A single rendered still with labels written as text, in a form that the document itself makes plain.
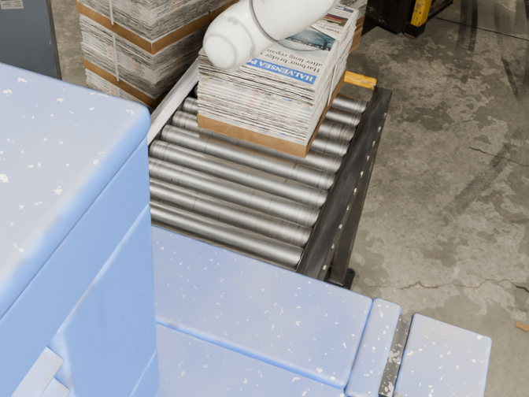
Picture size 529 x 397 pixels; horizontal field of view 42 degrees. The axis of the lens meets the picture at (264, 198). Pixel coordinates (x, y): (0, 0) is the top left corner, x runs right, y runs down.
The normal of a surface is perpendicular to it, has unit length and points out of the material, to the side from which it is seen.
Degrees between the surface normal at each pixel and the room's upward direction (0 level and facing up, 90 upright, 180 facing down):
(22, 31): 90
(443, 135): 0
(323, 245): 0
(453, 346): 0
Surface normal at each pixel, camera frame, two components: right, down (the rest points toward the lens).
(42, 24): 0.22, 0.69
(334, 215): 0.08, -0.71
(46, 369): 0.62, -0.40
